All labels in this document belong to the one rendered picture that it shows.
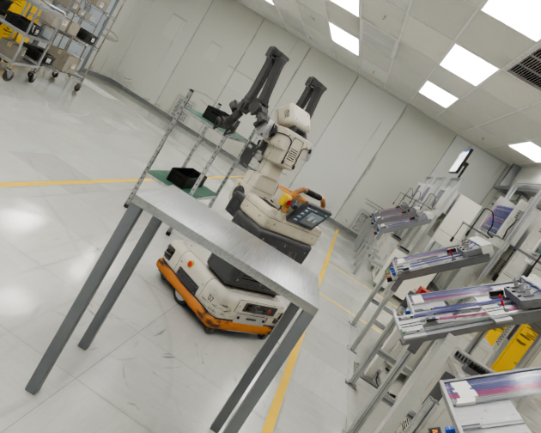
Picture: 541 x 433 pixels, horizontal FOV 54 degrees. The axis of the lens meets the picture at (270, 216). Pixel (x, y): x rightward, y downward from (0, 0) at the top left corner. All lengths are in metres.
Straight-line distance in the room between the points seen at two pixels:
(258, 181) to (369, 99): 8.54
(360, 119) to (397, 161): 1.18
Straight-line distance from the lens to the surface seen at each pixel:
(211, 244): 1.73
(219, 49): 12.33
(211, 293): 3.09
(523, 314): 3.04
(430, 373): 2.72
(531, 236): 4.50
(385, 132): 11.69
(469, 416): 1.99
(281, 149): 3.32
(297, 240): 3.28
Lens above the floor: 1.23
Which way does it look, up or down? 9 degrees down
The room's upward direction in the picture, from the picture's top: 32 degrees clockwise
